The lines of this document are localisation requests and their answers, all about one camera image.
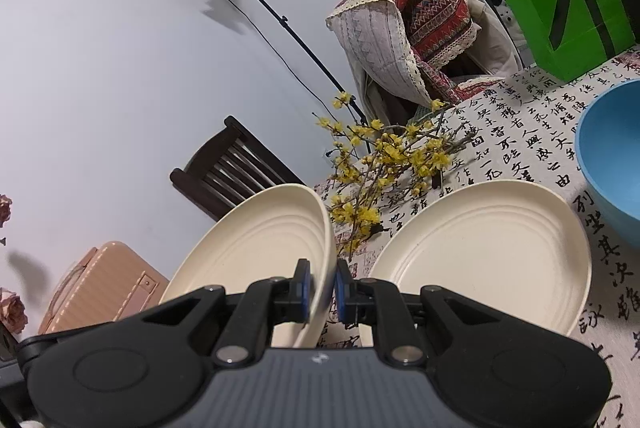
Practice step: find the blue bowl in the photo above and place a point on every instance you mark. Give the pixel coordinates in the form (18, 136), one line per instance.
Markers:
(615, 157)

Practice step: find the black light stand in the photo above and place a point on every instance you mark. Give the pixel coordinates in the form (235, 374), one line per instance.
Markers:
(280, 20)

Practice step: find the pink suitcase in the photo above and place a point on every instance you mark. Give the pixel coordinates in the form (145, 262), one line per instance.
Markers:
(100, 283)

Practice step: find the dark wooden chair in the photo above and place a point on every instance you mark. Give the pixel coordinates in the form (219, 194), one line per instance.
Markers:
(225, 167)

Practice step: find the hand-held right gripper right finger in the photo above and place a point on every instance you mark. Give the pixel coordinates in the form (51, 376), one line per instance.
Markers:
(341, 292)

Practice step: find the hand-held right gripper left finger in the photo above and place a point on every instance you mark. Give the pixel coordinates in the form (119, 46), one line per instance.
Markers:
(301, 290)

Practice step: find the dried pink rose bouquet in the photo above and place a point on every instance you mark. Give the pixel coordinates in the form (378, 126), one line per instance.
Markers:
(12, 313)

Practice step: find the yellow flower branches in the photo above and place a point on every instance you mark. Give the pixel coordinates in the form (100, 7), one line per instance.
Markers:
(390, 152)

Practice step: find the cream round plate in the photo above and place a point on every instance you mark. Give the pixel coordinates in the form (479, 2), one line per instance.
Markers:
(475, 248)
(250, 238)

